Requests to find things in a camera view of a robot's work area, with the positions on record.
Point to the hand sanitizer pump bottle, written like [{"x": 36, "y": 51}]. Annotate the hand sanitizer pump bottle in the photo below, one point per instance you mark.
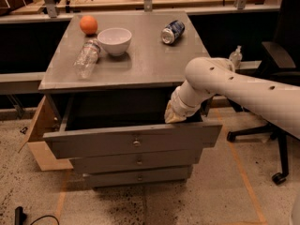
[{"x": 236, "y": 57}]

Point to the blue soda can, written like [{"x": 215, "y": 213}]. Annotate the blue soda can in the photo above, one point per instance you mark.
[{"x": 173, "y": 31}]

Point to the grey top drawer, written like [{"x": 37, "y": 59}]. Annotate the grey top drawer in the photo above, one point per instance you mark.
[{"x": 92, "y": 127}]

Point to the clear plastic water bottle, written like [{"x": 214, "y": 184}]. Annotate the clear plastic water bottle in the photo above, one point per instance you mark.
[{"x": 87, "y": 59}]

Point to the black cable plug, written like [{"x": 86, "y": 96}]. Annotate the black cable plug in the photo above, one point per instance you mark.
[{"x": 20, "y": 217}]

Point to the grey bottom drawer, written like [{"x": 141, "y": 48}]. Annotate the grey bottom drawer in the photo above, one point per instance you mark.
[{"x": 113, "y": 179}]

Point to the orange fruit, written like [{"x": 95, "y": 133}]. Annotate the orange fruit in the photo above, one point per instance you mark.
[{"x": 88, "y": 25}]

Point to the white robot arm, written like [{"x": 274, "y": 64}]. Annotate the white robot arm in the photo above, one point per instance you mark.
[{"x": 276, "y": 102}]

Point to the grey drawer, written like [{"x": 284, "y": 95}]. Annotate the grey drawer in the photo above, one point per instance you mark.
[
  {"x": 131, "y": 162},
  {"x": 113, "y": 179},
  {"x": 92, "y": 127}
]

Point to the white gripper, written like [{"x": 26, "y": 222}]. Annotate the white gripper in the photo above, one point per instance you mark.
[{"x": 180, "y": 105}]

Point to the cardboard box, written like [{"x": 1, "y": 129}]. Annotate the cardboard box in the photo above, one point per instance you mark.
[{"x": 44, "y": 121}]

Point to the grey middle drawer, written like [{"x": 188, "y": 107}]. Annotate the grey middle drawer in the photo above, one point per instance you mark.
[{"x": 131, "y": 162}]

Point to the grey drawer cabinet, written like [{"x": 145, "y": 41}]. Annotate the grey drawer cabinet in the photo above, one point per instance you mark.
[{"x": 149, "y": 67}]

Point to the white bowl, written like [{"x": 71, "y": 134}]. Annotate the white bowl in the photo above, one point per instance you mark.
[{"x": 115, "y": 41}]

